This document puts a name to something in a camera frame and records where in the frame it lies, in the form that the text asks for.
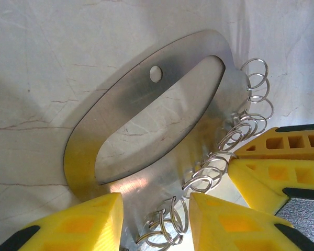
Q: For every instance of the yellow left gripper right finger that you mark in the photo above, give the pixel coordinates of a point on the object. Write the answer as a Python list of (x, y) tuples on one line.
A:
[(225, 227)]

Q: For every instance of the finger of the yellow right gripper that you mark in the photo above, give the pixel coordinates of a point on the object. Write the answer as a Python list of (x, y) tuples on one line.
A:
[(261, 183), (280, 149)]

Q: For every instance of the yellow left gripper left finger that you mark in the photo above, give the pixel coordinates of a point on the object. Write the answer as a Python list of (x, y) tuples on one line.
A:
[(76, 227)]

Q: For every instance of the steel key holder with rings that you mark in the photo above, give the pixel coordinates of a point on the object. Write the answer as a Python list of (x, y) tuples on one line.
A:
[(136, 86)]

